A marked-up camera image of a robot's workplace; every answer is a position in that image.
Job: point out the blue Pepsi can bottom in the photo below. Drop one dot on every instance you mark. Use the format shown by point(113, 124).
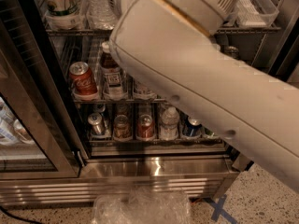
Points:
point(191, 127)

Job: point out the empty clear plastic tray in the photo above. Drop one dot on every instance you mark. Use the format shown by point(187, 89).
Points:
point(255, 13)

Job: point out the glass fridge door left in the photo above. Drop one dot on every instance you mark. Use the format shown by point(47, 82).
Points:
point(32, 145)

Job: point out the red Coca-Cola can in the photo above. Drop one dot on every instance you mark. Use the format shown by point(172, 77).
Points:
point(82, 77)

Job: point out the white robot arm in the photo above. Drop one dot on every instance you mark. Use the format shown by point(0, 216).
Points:
point(165, 45)

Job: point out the brown tea bottle left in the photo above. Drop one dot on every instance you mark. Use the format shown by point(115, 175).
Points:
point(112, 74)

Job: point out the brown tea bottle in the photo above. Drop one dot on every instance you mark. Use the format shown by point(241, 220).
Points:
point(142, 90)
point(112, 74)

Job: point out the green soda can rear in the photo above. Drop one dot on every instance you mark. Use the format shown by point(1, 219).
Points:
point(232, 52)

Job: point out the clear water bottle top shelf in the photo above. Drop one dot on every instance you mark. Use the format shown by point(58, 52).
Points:
point(100, 15)

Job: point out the brown tea bottle right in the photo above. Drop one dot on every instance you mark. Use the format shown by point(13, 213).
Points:
point(142, 90)

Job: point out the silver can bottom shelf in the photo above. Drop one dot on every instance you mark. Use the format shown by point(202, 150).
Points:
point(97, 123)

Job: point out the red can bottom shelf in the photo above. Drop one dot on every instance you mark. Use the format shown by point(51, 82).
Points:
point(145, 126)

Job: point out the blue tape cross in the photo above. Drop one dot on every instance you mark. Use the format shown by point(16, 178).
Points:
point(218, 209)

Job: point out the small water bottle bottom shelf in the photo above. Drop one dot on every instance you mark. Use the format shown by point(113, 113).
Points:
point(169, 124)

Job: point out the brown can bottom shelf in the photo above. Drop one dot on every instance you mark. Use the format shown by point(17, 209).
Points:
point(122, 128)

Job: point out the green can bottom shelf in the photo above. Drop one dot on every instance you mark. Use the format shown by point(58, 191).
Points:
point(210, 134)

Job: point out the clear plastic bin on floor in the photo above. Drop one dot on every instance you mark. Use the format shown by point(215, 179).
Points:
point(143, 206)

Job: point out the stainless steel fridge cabinet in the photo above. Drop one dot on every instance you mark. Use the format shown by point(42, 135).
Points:
point(48, 45)

